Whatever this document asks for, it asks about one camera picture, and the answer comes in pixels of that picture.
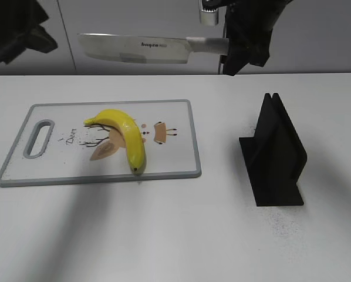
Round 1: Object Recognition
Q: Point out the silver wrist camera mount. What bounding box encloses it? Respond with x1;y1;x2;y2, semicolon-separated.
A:
198;0;219;26

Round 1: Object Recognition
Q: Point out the white grey-rimmed cutting board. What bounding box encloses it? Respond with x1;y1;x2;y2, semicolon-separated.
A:
0;99;201;187

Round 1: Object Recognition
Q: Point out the yellow plastic banana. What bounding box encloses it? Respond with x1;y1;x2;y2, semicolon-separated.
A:
83;109;146;173

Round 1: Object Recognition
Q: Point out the white-handled cleaver knife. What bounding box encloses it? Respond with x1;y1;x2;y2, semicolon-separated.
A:
77;33;229;64

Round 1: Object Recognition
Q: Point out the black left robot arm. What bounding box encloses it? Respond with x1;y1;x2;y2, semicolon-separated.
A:
0;1;58;65

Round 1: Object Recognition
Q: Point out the black knife stand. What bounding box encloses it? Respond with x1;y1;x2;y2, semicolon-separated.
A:
239;93;307;206

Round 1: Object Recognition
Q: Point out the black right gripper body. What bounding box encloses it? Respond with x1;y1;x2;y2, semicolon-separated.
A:
224;0;288;76

